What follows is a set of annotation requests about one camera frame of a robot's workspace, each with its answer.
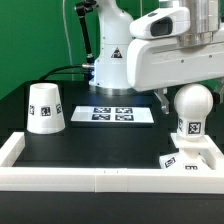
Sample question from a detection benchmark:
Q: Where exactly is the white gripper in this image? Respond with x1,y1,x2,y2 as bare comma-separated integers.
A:
127,7,224,114

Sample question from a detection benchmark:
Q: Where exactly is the white lamp bulb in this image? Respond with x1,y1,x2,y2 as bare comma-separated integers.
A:
174,84,213,140

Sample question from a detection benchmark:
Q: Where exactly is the white lamp base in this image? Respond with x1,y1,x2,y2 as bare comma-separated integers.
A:
159,133,214,171

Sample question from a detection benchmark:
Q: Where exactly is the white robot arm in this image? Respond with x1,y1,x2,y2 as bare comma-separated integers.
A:
89,0,224,113

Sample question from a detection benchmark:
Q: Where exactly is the white marker plate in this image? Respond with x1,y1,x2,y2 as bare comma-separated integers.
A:
71,106,154,124

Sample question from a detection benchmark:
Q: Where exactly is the black cable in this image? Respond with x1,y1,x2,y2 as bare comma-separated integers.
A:
38,64,98,82

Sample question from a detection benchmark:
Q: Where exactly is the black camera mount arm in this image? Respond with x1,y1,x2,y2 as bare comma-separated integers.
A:
74,0,96,64

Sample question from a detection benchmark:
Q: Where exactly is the grey cable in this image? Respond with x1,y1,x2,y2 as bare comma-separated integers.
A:
61,0,76,82

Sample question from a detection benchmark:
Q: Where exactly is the white U-shaped fence frame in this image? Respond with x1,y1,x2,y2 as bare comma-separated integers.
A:
0,132,224,194

